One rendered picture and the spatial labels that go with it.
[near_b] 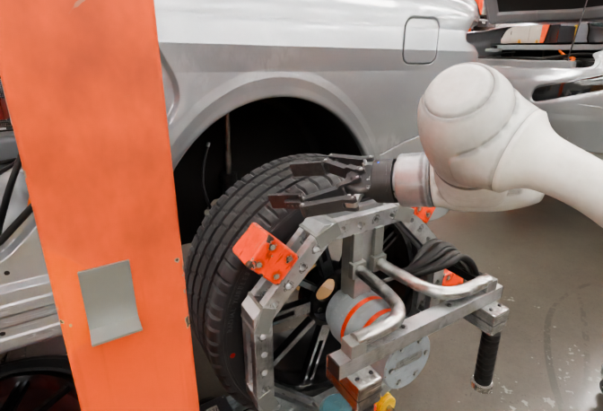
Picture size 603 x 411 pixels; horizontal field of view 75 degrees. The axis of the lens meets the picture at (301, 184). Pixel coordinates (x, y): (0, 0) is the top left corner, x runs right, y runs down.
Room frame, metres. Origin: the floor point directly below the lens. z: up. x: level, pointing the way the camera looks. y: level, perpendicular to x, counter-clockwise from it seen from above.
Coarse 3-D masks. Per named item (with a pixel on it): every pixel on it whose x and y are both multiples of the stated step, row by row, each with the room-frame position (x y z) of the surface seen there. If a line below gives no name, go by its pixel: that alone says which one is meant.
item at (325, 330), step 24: (288, 240) 0.76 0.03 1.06; (384, 240) 0.93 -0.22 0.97; (408, 240) 0.94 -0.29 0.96; (336, 264) 0.88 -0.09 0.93; (408, 264) 0.95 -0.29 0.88; (312, 288) 0.81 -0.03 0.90; (336, 288) 0.90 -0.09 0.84; (408, 288) 0.95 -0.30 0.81; (288, 312) 0.79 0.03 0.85; (312, 312) 0.81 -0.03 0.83; (288, 336) 0.99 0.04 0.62; (312, 336) 0.83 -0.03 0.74; (288, 360) 0.87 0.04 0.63; (312, 360) 0.81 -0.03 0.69; (288, 384) 0.75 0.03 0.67; (312, 384) 0.79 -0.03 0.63
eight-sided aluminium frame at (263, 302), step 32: (320, 224) 0.71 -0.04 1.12; (352, 224) 0.74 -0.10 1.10; (384, 224) 0.78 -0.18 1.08; (416, 224) 0.83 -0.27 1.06; (256, 288) 0.68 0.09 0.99; (288, 288) 0.66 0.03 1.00; (256, 320) 0.62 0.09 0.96; (256, 352) 0.62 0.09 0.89; (256, 384) 0.62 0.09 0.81; (384, 384) 0.80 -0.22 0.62
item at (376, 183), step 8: (376, 160) 0.64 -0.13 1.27; (384, 160) 0.63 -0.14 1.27; (392, 160) 0.63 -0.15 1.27; (368, 168) 0.67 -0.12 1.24; (376, 168) 0.62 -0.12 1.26; (384, 168) 0.61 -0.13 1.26; (392, 168) 0.62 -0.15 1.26; (352, 176) 0.66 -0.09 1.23; (368, 176) 0.65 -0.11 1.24; (376, 176) 0.61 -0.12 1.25; (384, 176) 0.61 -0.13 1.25; (352, 184) 0.64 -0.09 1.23; (360, 184) 0.63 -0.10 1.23; (368, 184) 0.62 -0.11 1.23; (376, 184) 0.61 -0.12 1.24; (384, 184) 0.60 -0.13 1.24; (352, 192) 0.63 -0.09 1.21; (360, 192) 0.61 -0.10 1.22; (368, 192) 0.61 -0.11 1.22; (376, 192) 0.61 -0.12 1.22; (384, 192) 0.60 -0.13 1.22; (392, 192) 0.60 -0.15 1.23; (376, 200) 0.62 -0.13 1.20; (384, 200) 0.61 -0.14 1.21; (392, 200) 0.60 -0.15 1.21
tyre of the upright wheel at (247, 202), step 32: (288, 160) 0.97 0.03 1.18; (320, 160) 0.97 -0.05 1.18; (256, 192) 0.84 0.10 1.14; (288, 192) 0.79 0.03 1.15; (224, 224) 0.80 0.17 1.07; (288, 224) 0.75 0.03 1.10; (192, 256) 0.83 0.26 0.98; (224, 256) 0.73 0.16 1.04; (192, 288) 0.79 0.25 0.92; (224, 288) 0.68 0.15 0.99; (192, 320) 0.78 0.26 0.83; (224, 320) 0.67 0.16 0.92; (224, 352) 0.67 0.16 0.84; (224, 384) 0.67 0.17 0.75
